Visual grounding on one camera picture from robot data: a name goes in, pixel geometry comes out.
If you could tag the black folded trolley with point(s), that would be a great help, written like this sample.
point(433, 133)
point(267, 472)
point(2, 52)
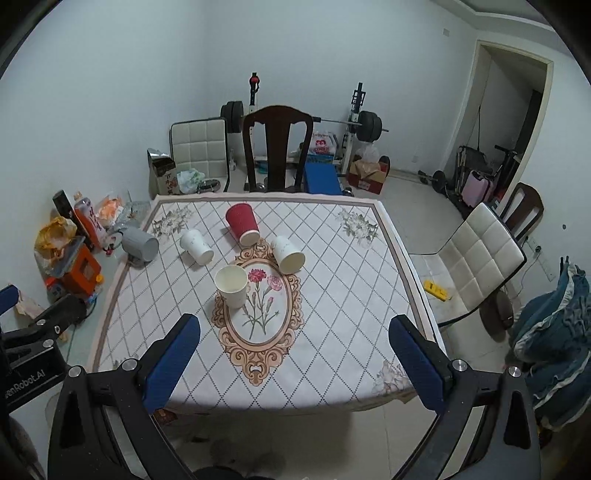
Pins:
point(471, 161)

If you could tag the brown cardboard box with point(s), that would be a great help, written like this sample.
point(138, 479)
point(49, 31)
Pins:
point(369, 182)

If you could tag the dark wooden chair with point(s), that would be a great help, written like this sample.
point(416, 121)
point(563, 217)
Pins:
point(277, 138)
point(531, 203)

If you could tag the red and white plastic bag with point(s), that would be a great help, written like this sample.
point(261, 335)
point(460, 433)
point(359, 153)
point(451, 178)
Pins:
point(323, 144)

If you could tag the black scooter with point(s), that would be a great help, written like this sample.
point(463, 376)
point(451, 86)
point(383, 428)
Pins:
point(507, 159)

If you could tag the cream door frame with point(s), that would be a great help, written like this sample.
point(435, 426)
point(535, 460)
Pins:
point(478, 50)

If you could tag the black box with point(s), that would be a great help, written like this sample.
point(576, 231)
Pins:
point(63, 205)

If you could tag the orange box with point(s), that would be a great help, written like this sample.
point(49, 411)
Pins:
point(78, 272)

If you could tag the black barbell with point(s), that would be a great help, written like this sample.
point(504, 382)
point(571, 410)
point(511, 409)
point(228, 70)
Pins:
point(370, 124)

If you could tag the pink suitcase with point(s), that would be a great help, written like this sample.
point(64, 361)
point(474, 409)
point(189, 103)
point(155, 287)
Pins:
point(476, 189)

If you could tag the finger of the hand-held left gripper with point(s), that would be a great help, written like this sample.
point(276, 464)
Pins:
point(8, 299)
point(60, 313)

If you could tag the yellow tool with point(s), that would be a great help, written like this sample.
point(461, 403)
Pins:
point(436, 290)

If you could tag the green and white plastic bag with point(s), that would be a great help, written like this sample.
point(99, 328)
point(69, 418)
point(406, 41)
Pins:
point(190, 181)

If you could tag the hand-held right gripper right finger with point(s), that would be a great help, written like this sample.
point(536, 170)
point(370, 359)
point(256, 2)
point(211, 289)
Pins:
point(418, 364)

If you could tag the white power strip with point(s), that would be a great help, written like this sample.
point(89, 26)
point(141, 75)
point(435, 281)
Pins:
point(542, 261)

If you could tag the red paper cup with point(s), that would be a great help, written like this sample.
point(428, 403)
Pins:
point(240, 221)

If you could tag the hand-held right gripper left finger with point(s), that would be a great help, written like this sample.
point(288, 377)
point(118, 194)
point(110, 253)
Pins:
point(170, 367)

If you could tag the white paper cup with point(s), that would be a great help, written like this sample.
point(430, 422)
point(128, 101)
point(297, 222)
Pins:
point(286, 254)
point(231, 295)
point(194, 242)

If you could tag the orange snack packet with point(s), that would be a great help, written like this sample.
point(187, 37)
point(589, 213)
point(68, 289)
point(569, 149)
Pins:
point(111, 210)

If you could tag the white padded chair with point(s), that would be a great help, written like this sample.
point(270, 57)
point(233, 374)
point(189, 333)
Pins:
point(480, 258)
point(198, 143)

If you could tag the orange drink bottle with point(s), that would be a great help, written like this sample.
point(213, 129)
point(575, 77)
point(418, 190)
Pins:
point(88, 221)

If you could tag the white barbell rack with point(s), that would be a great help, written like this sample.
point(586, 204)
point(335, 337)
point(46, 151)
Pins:
point(354, 138)

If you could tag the open printed carton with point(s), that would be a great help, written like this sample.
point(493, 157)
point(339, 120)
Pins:
point(161, 177)

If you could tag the clear plastic bag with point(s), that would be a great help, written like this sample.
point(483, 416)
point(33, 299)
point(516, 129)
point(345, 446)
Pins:
point(371, 153)

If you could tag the floral printed tablecloth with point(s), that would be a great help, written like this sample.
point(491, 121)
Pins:
point(332, 286)

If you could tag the blue weight bench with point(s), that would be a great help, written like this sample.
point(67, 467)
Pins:
point(323, 180)

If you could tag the grey cup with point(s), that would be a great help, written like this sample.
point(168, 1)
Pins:
point(138, 244)

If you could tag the orange plastic bag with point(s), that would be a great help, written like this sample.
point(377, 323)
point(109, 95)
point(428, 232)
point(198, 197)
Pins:
point(55, 237)

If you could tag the blue denim cloth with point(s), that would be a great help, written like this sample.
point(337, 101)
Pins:
point(558, 332)

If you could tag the black dumbbell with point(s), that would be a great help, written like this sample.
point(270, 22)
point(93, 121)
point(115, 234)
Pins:
point(436, 180)

